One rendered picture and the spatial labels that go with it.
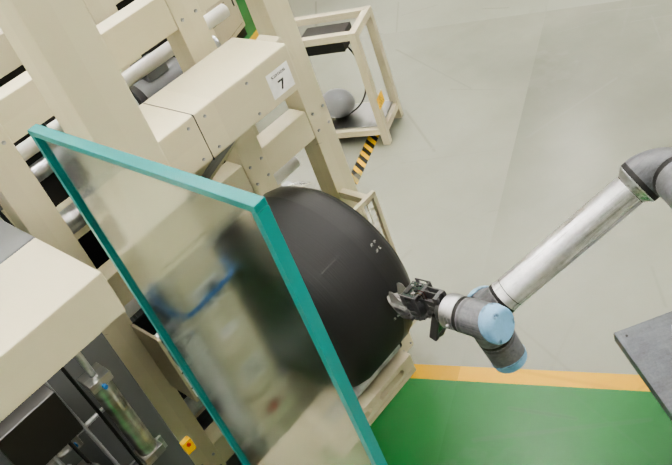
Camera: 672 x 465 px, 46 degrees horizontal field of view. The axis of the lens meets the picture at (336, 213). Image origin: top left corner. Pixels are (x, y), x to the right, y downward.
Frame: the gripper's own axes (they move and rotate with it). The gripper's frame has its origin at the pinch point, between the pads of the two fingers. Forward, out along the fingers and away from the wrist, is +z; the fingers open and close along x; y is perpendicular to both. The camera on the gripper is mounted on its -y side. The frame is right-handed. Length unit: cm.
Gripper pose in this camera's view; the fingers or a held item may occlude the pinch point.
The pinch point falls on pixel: (392, 299)
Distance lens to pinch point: 213.5
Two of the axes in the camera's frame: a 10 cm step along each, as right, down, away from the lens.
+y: -3.9, -7.8, -5.0
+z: -6.7, -1.3, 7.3
